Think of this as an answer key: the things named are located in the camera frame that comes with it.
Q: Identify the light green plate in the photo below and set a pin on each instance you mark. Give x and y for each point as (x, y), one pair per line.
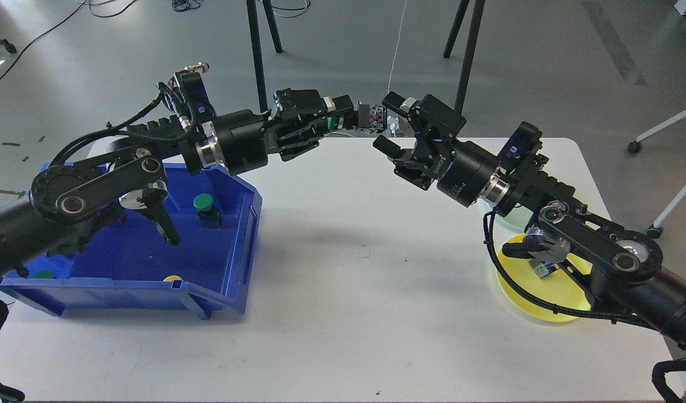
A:
(517, 218)

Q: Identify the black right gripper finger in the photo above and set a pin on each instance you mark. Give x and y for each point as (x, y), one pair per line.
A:
(433, 123)
(415, 165)

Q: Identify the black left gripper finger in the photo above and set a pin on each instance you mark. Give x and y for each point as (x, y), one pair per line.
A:
(296, 107)
(292, 138)

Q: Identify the yellow plate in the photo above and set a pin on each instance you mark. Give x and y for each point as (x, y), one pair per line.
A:
(555, 288)

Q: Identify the black stand legs right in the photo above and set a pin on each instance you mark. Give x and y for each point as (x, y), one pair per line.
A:
(471, 43)

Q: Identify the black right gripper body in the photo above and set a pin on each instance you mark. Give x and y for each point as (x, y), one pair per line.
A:
(461, 169)

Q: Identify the blue plastic bin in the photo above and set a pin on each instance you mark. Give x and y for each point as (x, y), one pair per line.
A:
(125, 262)

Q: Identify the white power adapter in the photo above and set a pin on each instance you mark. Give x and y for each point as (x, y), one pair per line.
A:
(398, 127)

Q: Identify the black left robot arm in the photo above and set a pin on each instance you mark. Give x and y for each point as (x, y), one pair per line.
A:
(93, 179)

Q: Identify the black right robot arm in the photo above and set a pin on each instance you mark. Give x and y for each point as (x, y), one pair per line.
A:
(620, 271)

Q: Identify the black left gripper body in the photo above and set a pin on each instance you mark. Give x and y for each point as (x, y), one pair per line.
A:
(235, 140)

